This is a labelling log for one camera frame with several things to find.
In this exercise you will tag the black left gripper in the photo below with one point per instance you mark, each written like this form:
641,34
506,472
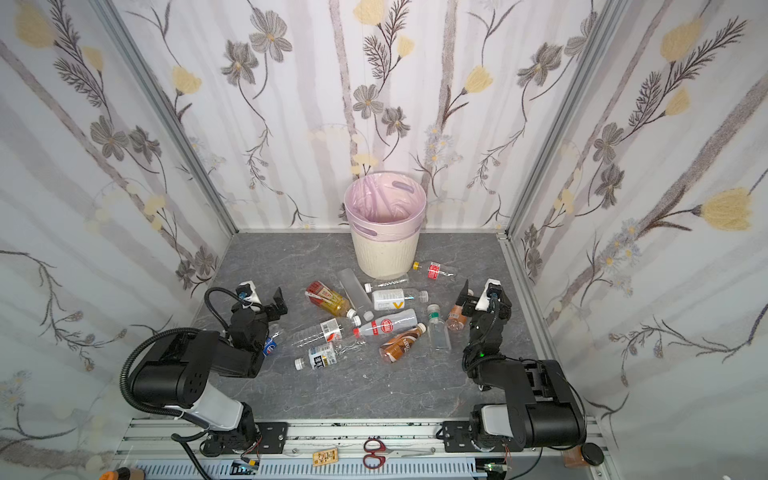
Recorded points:
261,312

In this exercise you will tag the clear red white label bottle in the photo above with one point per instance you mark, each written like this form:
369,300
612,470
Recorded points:
331,330

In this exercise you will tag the crushed black white label bottle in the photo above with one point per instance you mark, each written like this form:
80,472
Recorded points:
328,354

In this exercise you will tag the white label orange logo bottle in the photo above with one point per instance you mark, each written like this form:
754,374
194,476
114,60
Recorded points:
398,299

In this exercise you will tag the blue label blue-cap bottle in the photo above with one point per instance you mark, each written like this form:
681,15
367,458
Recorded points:
274,337

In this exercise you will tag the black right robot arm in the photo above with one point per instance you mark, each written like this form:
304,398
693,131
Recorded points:
540,408

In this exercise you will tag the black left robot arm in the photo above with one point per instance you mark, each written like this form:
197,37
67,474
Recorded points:
168,374

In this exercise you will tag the cream waste bin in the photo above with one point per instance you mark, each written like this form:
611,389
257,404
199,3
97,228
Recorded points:
385,260

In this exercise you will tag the small brown tea bottle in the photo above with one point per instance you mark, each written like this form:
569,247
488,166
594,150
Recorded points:
456,320

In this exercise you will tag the yellow red label bottle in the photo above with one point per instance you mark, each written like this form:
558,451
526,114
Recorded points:
329,300

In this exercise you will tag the clear green-cap bottle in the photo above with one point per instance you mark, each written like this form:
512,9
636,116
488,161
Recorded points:
437,329

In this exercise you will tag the frosted red-cap bottle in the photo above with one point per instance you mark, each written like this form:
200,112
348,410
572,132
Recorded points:
387,324

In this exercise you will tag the brown coffee drink bottle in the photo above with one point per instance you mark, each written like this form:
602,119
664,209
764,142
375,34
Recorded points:
394,349

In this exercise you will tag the clear ribbed white-cap bottle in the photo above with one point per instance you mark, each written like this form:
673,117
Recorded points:
379,284

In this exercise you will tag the small yellow tag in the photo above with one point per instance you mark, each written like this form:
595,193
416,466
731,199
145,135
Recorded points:
325,457

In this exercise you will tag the amber jar black lid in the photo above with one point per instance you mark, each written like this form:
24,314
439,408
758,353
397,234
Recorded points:
585,455

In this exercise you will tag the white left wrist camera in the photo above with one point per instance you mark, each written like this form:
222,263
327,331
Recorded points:
247,295

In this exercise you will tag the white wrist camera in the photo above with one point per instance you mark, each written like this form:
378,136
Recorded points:
484,300
247,295

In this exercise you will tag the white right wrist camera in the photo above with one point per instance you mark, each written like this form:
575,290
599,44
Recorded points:
484,300

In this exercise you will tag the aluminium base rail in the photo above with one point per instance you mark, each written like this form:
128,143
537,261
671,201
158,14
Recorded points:
148,446

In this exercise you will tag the red handled scissors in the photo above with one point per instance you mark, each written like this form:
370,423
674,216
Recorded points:
376,453

